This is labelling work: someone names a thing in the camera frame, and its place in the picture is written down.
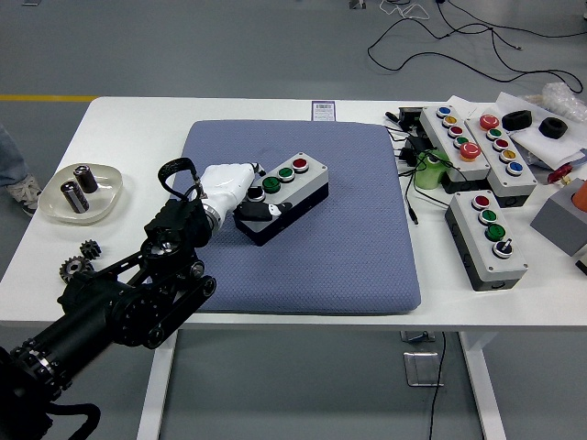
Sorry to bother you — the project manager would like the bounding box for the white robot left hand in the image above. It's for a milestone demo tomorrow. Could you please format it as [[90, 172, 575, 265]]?
[[197, 159, 294, 223]]

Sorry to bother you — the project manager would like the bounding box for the four-button grey control box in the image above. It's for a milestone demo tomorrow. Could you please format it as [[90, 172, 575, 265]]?
[[232, 151, 330, 248]]

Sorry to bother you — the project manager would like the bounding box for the five-button box with mushroom button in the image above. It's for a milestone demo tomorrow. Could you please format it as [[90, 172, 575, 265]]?
[[418, 105, 491, 193], [463, 113, 537, 208]]

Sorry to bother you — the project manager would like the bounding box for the white barcode label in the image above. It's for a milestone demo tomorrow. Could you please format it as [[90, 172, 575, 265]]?
[[311, 100, 337, 123]]

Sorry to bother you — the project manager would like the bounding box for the beige shallow dish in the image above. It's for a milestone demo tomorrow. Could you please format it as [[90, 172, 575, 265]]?
[[37, 163, 123, 226]]

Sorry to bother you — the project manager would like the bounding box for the black cylinder with silver top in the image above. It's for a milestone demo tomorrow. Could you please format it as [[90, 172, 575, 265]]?
[[72, 165, 99, 194], [60, 181, 90, 214]]

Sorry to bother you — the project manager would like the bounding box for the blue-grey padded mat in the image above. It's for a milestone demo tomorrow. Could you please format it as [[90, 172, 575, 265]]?
[[181, 119, 422, 315]]

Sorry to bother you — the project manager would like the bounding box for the large dark metal gear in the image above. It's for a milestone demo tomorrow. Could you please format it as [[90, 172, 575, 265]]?
[[58, 256, 95, 281]]

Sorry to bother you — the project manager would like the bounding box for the black power adapter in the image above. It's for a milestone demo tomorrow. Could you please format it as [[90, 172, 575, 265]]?
[[397, 136, 433, 166]]

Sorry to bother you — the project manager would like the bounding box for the small black electronic device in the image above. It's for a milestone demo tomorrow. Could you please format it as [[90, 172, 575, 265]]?
[[396, 107, 426, 132]]

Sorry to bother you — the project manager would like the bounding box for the person's shoe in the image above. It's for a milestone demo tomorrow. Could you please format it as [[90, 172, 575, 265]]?
[[6, 173, 43, 217]]

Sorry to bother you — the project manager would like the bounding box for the green plastic cup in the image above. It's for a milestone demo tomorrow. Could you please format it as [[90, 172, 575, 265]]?
[[414, 149, 450, 190]]

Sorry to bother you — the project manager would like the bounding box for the person's leg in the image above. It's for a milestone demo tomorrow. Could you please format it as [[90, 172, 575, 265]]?
[[0, 122, 27, 189]]

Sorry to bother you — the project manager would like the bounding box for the white table leg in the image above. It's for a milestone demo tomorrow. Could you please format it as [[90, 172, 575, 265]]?
[[458, 330, 508, 440], [136, 329, 178, 440]]

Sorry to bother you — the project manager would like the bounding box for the metal floor plate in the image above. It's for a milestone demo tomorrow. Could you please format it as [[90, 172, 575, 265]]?
[[402, 350, 445, 388]]

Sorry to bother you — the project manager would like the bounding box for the white foam sheet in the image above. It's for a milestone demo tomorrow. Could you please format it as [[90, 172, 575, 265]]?
[[494, 91, 587, 171]]

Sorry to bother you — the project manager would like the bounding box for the grey block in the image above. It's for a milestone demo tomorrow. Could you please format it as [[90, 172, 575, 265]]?
[[529, 178, 587, 258]]

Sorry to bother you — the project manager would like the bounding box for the clear bubble wrap bag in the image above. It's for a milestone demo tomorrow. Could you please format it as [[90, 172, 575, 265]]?
[[522, 82, 587, 123]]

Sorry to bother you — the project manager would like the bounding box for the orange object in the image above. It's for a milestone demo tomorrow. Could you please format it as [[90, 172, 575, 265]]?
[[570, 177, 587, 210]]

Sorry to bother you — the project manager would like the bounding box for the black cable with plug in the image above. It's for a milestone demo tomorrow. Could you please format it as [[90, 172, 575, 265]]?
[[383, 111, 453, 226]]

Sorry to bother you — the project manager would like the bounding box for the four-button box with selector switch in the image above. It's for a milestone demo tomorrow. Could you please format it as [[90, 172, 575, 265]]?
[[443, 190, 528, 292]]

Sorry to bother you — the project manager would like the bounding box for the white floor cable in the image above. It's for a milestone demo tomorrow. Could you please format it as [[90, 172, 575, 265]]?
[[379, 0, 431, 22]]

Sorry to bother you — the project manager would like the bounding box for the black cable under table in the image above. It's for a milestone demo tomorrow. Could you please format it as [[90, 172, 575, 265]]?
[[428, 330, 447, 440]]

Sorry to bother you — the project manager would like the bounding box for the black floor cable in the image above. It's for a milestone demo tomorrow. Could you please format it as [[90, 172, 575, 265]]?
[[366, 0, 586, 93]]

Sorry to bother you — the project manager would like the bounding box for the red handle part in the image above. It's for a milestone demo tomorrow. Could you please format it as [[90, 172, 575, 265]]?
[[546, 162, 574, 185]]

